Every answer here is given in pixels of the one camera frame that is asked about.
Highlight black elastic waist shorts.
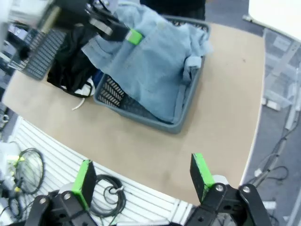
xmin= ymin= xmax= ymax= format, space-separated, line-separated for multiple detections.
xmin=47 ymin=24 xmax=97 ymax=97

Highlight white work table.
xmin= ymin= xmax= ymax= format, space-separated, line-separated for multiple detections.
xmin=243 ymin=0 xmax=301 ymax=44

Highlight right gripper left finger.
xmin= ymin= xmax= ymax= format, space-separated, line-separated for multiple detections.
xmin=25 ymin=160 xmax=97 ymax=226

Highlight light blue denim garment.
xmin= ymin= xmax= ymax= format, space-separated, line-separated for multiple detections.
xmin=81 ymin=4 xmax=214 ymax=125

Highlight white garment black trim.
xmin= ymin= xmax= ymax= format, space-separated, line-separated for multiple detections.
xmin=71 ymin=79 xmax=96 ymax=111

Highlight black coiled cable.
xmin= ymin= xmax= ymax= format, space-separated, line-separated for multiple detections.
xmin=13 ymin=147 xmax=45 ymax=195
xmin=90 ymin=174 xmax=127 ymax=217

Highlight grey plastic lattice basket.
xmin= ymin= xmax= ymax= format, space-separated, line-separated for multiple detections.
xmin=9 ymin=29 xmax=68 ymax=81
xmin=93 ymin=15 xmax=212 ymax=134

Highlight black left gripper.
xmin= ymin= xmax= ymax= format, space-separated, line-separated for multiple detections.
xmin=41 ymin=0 xmax=144 ymax=46

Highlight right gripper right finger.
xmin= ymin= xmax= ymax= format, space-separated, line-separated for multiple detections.
xmin=188 ymin=153 xmax=271 ymax=226

